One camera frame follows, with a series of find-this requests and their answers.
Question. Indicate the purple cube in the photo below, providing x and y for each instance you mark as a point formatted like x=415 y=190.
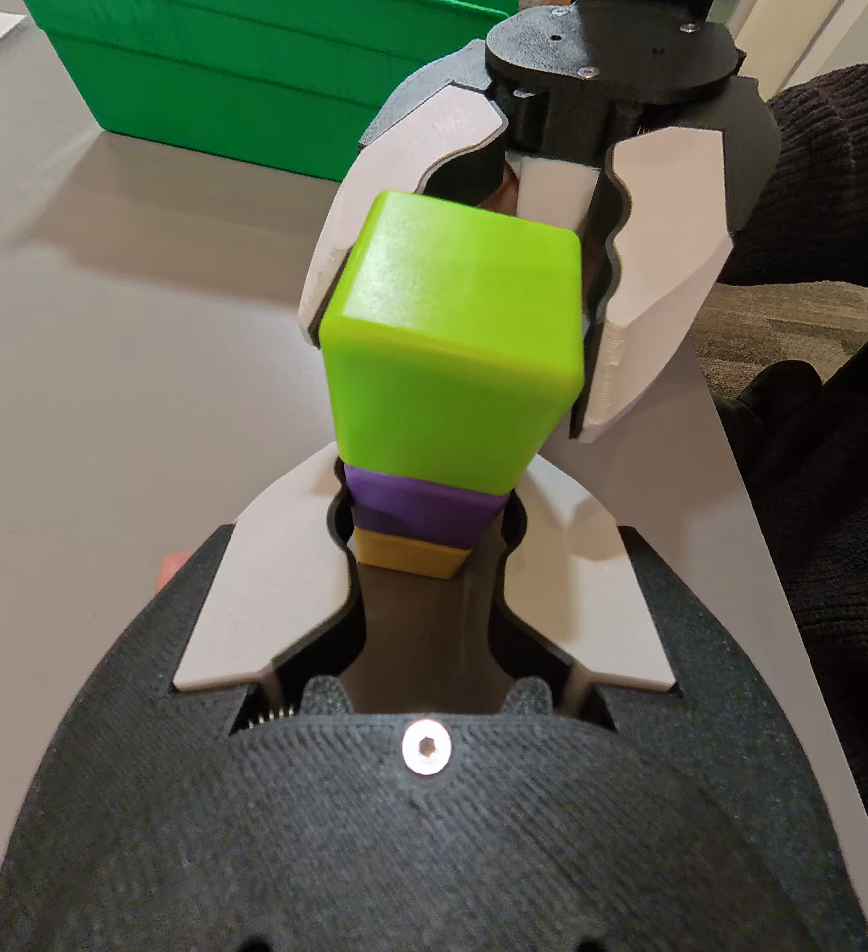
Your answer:
x=426 y=509

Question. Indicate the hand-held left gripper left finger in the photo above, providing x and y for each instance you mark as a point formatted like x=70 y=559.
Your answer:
x=270 y=595

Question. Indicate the yellow cube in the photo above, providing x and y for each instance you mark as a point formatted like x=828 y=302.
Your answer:
x=411 y=554

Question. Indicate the person's right hand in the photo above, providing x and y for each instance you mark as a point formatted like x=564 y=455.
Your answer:
x=504 y=190

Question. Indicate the person's dark clothing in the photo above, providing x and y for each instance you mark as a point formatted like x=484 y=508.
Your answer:
x=835 y=520

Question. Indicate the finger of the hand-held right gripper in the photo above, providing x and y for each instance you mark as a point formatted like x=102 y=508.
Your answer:
x=404 y=141
x=672 y=238

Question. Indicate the lime green cube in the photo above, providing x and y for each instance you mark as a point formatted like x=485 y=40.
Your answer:
x=448 y=335

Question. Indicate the green plastic bin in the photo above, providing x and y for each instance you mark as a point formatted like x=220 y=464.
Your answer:
x=255 y=74

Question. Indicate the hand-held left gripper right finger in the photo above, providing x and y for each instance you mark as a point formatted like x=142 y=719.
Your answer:
x=590 y=602

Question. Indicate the grey desk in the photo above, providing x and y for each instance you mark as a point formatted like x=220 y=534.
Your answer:
x=106 y=372

